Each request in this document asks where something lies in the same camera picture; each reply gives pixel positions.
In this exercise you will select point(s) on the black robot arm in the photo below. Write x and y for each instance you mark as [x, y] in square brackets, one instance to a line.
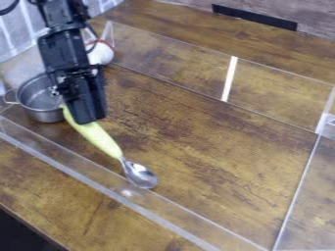
[63, 14]

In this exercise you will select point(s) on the black strip on table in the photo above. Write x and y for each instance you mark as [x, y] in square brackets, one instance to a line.
[254, 17]

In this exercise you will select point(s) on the white mushroom toy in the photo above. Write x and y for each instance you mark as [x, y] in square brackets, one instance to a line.
[100, 52]

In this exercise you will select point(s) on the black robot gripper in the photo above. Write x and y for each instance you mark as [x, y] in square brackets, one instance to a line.
[75, 75]

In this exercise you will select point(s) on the green handled metal spoon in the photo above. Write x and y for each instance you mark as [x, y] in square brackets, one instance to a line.
[138, 174]

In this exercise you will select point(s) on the small steel pot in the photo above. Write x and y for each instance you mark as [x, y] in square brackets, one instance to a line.
[39, 102]

